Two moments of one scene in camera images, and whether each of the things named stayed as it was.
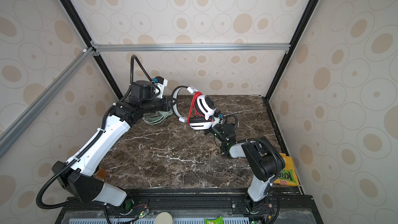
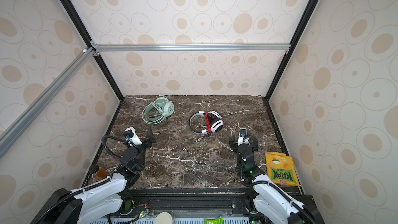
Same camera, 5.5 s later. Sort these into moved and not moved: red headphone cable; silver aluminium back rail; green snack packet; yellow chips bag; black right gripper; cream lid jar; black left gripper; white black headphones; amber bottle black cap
Moved: red headphone cable; black right gripper; white black headphones; black left gripper
Not moved: cream lid jar; silver aluminium back rail; amber bottle black cap; green snack packet; yellow chips bag
